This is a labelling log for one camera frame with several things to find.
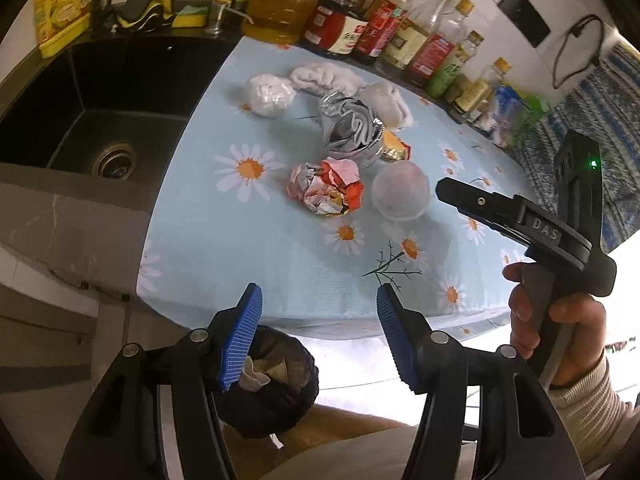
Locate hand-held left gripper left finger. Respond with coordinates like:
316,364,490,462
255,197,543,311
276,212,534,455
55,284,263,480

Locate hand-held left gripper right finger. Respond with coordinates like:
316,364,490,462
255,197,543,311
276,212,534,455
376,282,586,480

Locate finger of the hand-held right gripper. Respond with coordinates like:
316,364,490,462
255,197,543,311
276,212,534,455
462,210,532,248
435,177,523,226

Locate black bag trash bin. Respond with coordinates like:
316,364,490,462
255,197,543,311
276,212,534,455
212,324,321,441

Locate clear plastic cup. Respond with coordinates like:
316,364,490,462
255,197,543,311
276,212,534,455
371,160,432,222

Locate white plastic wrap ball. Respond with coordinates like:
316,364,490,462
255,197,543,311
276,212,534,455
241,74,297,120

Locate person's right forearm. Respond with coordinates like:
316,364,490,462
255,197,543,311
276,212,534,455
547,355,640,476

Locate person's right hand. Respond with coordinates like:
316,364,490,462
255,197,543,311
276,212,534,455
501,262,609,389

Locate white crumpled paper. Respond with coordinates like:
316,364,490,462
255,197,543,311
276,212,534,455
241,355,273,391

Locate light blue daisy tablecloth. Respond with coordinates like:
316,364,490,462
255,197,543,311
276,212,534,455
137,35,621,341

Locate blue green plastic bags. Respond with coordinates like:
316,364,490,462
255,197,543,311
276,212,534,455
487,85,551,148

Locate yellow snack wrapper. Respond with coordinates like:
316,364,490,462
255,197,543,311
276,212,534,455
380,130,412,163

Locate small orange cap bottle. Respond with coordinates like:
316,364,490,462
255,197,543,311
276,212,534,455
450,57,513,113

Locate blue striped cloth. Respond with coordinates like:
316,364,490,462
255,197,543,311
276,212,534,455
515,42,640,256

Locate bottle with green label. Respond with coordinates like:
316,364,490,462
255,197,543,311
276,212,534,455
425,30,486,101

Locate white crumpled cloth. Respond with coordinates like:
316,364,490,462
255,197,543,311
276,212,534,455
360,82,417,131

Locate silver foil bag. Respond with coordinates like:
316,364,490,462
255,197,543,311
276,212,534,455
318,91,386,170

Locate orange cap bottle red label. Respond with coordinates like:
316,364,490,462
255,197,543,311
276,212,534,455
404,0,476,88

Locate crumpled red white wrapper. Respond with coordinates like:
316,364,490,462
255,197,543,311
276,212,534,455
286,157,364,218

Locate white terry sock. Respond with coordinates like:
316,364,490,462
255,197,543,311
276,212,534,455
290,61,366,97

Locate dark bottle red label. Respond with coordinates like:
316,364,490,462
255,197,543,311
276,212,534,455
352,0,426,66

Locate metal sink drain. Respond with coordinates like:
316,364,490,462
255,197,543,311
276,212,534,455
90,142,137,178

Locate dark sauce jug red label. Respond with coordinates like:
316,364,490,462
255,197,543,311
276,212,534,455
300,0,393,56

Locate large cooking oil jug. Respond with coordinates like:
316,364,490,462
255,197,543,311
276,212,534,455
242,0,326,46

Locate black kitchen sink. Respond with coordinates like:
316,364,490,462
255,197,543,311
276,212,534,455
0,35,241,211

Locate metal soap pump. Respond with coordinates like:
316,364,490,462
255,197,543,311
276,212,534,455
205,1,256,36

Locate yellow green sponge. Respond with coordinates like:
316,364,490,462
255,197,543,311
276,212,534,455
172,5,208,29

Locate black yellow cloth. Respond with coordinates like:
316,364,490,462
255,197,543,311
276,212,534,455
112,0,176,31

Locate yellow detergent bottle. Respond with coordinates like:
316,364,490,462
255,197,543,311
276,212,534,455
32,0,93,59

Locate black cable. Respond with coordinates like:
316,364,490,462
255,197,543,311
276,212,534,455
551,14,608,90

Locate black wall outlet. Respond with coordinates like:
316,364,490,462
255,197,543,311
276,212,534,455
498,0,552,48

